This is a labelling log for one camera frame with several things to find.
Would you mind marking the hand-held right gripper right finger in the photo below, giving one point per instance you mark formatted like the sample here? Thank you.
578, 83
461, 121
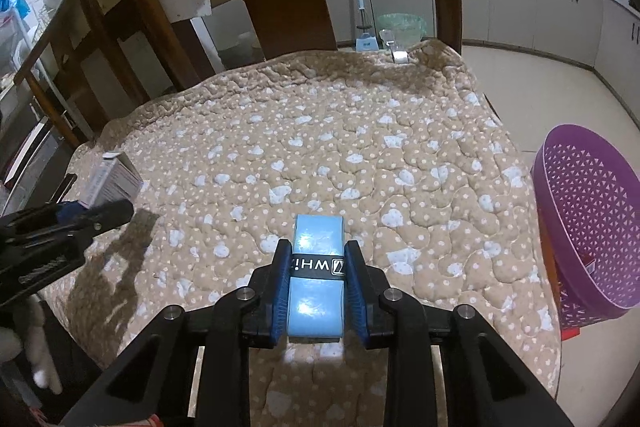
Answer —
357, 307

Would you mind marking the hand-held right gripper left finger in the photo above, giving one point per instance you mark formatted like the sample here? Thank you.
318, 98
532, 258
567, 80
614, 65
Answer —
280, 307

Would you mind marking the metal clamp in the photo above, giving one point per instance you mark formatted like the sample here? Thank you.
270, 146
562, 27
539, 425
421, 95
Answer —
397, 54

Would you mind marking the light blue tape roll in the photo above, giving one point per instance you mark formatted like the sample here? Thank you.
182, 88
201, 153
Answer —
317, 247

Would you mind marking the wooden chair back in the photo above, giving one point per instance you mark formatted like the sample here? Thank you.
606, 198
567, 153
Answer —
100, 22

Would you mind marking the purple plastic basket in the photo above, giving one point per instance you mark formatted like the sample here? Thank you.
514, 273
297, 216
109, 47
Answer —
580, 227

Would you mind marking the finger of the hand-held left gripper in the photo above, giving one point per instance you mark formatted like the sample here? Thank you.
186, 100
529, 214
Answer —
107, 214
67, 212

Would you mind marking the person's left hand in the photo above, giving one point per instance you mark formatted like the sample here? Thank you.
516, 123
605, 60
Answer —
40, 347

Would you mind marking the bucket with green liner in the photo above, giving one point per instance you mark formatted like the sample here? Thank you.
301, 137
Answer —
405, 27

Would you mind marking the white medicine box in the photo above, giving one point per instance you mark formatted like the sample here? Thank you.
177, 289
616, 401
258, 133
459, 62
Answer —
115, 182

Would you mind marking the beige quilted heart-print blanket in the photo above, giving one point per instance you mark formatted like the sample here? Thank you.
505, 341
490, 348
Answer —
325, 132

